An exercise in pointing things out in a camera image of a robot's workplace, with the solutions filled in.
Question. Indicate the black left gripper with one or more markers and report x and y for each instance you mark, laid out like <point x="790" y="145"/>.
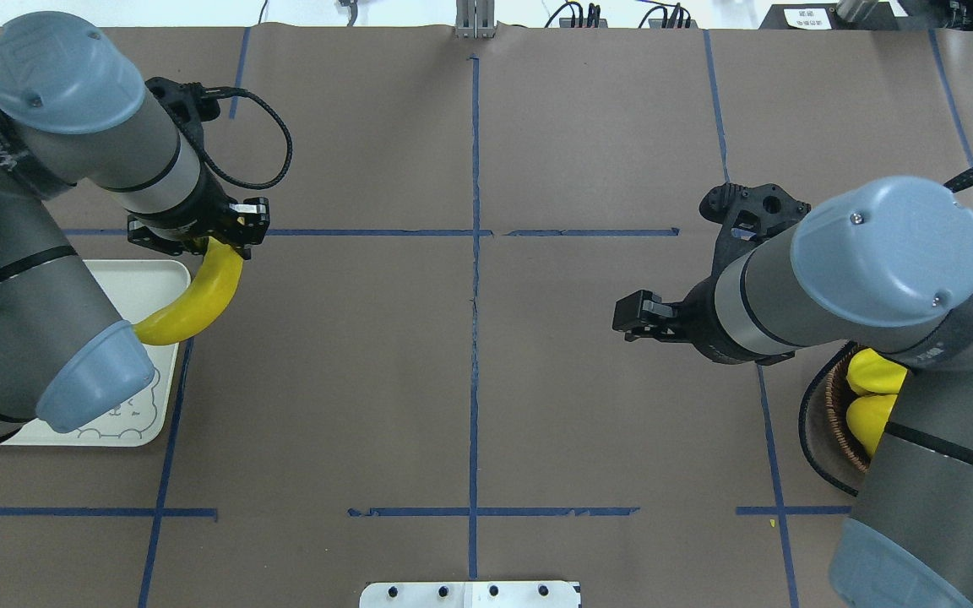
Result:
<point x="211" y="205"/>

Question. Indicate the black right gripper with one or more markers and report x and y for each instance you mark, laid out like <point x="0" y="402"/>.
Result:
<point x="703" y="319"/>

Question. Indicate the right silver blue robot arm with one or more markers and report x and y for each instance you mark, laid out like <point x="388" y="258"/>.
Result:
<point x="888" y="265"/>

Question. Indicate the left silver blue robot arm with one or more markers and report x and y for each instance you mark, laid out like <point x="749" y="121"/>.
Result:
<point x="73" y="108"/>

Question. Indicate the woven wicker fruit basket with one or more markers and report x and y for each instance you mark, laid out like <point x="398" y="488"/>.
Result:
<point x="837" y="399"/>

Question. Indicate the white rectangular bear tray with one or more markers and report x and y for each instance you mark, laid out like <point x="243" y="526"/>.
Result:
<point x="132" y="380"/>

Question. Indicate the yellow star fruit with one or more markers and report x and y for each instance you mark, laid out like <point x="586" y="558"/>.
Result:
<point x="869" y="373"/>

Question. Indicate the yellow orange pear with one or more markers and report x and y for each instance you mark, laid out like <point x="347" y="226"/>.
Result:
<point x="866" y="417"/>

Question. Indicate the aluminium frame post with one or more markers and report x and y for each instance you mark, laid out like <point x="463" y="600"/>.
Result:
<point x="475" y="19"/>

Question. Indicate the white pedestal base plate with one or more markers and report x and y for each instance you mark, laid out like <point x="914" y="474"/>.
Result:
<point x="531" y="593"/>

